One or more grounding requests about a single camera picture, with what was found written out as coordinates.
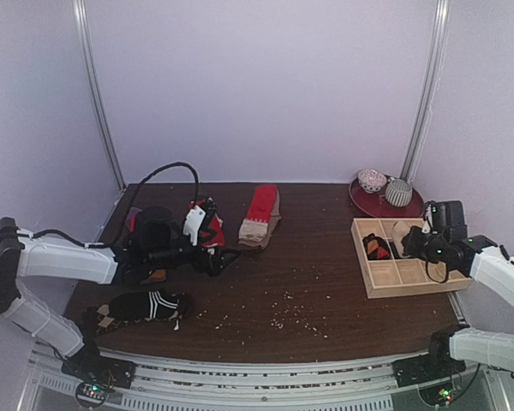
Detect black cable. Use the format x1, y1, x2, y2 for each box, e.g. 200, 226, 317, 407
111, 161, 200, 253
426, 256, 451, 284

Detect left black cable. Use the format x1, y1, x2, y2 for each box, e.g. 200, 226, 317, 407
111, 161, 200, 253

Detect left aluminium corner post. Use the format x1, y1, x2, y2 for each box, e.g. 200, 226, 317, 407
72, 0, 126, 191

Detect wooden compartment box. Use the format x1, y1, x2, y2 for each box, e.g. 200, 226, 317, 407
351, 217, 472, 299

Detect right aluminium corner post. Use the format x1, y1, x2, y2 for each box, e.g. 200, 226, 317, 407
400, 0, 451, 184

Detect black sock three white stripes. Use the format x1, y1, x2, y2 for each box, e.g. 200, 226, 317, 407
108, 289, 194, 321

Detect red purple sock far left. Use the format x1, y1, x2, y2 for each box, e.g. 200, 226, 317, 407
124, 206, 171, 285

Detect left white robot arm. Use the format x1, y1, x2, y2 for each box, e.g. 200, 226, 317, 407
0, 198, 240, 380

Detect aluminium corner post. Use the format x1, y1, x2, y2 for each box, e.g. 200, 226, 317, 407
72, 0, 126, 191
400, 0, 451, 184

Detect grey striped cup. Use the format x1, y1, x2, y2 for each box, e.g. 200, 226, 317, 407
385, 178, 413, 208

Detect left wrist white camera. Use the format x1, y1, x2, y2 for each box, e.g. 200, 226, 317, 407
182, 205, 206, 247

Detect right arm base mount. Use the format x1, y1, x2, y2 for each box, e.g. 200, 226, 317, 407
392, 342, 466, 408

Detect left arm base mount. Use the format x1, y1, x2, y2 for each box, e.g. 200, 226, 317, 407
54, 348, 136, 409

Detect black argyle rolled sock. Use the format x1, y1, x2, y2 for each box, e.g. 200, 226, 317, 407
362, 233, 391, 260

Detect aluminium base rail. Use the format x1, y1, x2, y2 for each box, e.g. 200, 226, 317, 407
16, 342, 511, 410

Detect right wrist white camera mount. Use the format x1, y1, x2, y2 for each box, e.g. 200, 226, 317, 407
423, 200, 468, 243

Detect right black cable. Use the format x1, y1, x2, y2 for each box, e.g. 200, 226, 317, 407
426, 256, 451, 284

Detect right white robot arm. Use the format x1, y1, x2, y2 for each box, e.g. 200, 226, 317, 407
401, 226, 514, 378

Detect white patterned bowl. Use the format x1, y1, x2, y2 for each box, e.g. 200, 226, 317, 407
357, 169, 388, 194

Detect red beige sock centre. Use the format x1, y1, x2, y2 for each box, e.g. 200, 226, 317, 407
238, 184, 281, 250

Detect red round plate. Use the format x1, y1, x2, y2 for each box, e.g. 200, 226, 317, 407
349, 178, 424, 218

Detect beige striped maroon sock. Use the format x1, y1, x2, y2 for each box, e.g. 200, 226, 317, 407
389, 220, 422, 259

